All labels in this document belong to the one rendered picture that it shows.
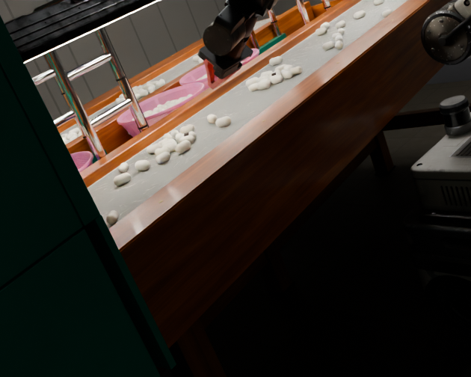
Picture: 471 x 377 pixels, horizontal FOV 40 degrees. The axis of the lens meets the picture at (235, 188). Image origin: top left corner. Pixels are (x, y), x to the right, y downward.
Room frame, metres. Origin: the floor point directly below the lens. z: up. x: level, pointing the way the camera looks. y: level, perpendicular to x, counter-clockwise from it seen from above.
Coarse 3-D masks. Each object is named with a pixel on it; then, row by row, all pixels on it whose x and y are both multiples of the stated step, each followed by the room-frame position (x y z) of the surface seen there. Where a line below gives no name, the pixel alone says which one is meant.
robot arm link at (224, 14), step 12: (228, 0) 1.15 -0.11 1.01; (240, 0) 1.16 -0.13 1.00; (276, 0) 1.14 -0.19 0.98; (228, 12) 1.12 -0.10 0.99; (240, 12) 1.13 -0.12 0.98; (252, 12) 1.14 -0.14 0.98; (264, 12) 1.14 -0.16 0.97; (216, 24) 1.11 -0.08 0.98; (228, 24) 1.10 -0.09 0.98; (240, 24) 1.13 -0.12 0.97; (204, 36) 1.13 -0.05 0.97; (216, 36) 1.12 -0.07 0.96; (228, 36) 1.10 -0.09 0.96; (240, 36) 1.13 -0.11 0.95; (216, 48) 1.13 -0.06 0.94; (228, 48) 1.11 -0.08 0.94
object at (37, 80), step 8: (48, 64) 1.75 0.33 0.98; (48, 72) 1.73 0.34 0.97; (40, 80) 1.71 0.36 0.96; (56, 80) 1.75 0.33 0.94; (64, 96) 1.75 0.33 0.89; (72, 112) 1.74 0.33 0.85; (56, 120) 1.70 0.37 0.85; (64, 120) 1.71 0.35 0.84; (80, 128) 1.75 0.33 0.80; (88, 144) 1.75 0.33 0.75; (96, 160) 1.73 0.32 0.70
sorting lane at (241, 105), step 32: (384, 0) 2.12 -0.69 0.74; (352, 32) 1.82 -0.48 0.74; (288, 64) 1.75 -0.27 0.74; (320, 64) 1.60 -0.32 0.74; (224, 96) 1.68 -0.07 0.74; (256, 96) 1.54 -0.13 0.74; (224, 128) 1.38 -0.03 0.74; (128, 160) 1.44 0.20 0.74; (192, 160) 1.24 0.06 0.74; (96, 192) 1.29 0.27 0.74; (128, 192) 1.20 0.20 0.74
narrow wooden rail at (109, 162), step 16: (352, 0) 2.25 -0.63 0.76; (320, 16) 2.15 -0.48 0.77; (336, 16) 2.16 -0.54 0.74; (304, 32) 2.02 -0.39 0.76; (272, 48) 1.94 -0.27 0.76; (288, 48) 1.94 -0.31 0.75; (256, 64) 1.82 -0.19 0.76; (240, 80) 1.76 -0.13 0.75; (208, 96) 1.66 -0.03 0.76; (176, 112) 1.61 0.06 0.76; (192, 112) 1.61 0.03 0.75; (160, 128) 1.53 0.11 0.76; (128, 144) 1.48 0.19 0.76; (144, 144) 1.48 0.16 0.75; (112, 160) 1.41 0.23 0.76; (96, 176) 1.37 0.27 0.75
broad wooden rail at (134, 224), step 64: (448, 0) 1.79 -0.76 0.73; (384, 64) 1.48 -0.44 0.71; (256, 128) 1.19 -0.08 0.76; (320, 128) 1.26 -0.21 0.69; (192, 192) 0.99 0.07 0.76; (256, 192) 1.08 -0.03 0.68; (320, 192) 1.21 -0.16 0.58; (128, 256) 0.87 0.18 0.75; (192, 256) 0.95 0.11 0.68; (256, 256) 1.04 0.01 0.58; (192, 320) 0.91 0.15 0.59
